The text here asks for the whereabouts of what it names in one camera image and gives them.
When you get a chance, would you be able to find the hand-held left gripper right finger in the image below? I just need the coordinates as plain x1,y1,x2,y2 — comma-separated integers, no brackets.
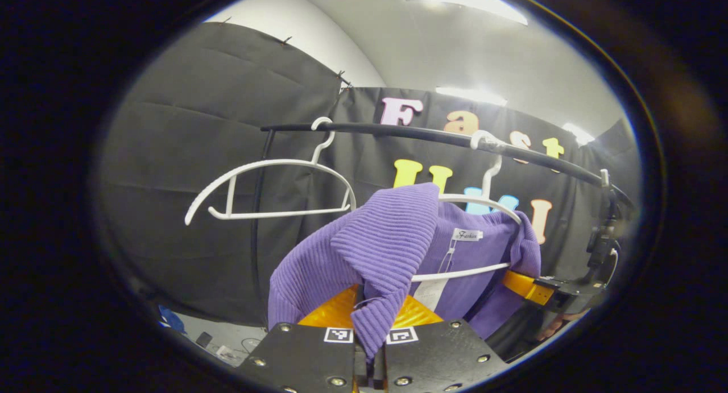
373,295,510,393

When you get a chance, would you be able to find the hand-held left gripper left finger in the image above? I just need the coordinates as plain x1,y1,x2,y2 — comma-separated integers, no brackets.
236,284,369,393

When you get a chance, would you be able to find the white plastic clothes hanger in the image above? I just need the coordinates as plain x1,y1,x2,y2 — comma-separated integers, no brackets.
411,130,523,283
184,117,357,226

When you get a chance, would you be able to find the purple knit jacket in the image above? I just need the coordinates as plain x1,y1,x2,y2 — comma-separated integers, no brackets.
267,183,542,362

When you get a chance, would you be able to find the black metal clothes rack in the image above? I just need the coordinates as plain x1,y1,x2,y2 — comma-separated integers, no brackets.
250,122,638,331

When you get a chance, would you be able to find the white paper hang tag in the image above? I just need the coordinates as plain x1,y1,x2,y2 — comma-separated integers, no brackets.
413,276,450,313

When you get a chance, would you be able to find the blue crumpled object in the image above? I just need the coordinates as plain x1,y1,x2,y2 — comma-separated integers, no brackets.
158,305,185,334

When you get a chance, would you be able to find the black backdrop cloth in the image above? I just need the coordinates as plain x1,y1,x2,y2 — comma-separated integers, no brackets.
100,22,643,325

